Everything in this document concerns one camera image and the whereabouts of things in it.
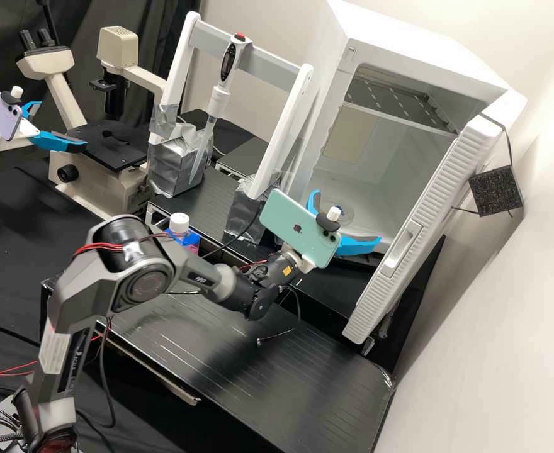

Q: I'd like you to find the red wire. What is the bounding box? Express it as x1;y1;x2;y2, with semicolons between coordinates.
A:
0;359;38;384

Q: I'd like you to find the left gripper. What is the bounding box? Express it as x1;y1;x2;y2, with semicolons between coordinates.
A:
0;99;89;154

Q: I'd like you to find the cream microscope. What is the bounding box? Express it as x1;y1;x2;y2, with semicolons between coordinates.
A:
16;25;170;221

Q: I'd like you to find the black cable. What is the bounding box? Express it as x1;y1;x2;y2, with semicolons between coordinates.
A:
195;218;271;261

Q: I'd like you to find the white pipette stand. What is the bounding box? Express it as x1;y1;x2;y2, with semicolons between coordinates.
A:
145;10;315;247

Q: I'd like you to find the black wire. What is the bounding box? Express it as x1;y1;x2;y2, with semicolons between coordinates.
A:
255;282;304;346

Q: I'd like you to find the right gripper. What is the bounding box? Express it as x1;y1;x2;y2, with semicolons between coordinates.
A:
281;189;383;274

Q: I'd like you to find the white incubator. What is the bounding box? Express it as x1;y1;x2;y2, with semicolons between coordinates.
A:
284;0;512;267

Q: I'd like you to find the right wrist camera phone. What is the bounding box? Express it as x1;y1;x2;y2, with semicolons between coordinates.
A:
259;187;347;271

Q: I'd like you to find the pipette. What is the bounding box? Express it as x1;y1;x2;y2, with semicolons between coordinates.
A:
188;31;254;187

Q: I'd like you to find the incubator door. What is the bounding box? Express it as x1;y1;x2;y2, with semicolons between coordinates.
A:
341;88;529;345

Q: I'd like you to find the small bottle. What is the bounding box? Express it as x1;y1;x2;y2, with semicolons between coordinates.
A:
167;212;194;238

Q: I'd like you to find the petri dish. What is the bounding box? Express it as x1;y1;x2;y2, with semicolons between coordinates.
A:
327;199;370;228

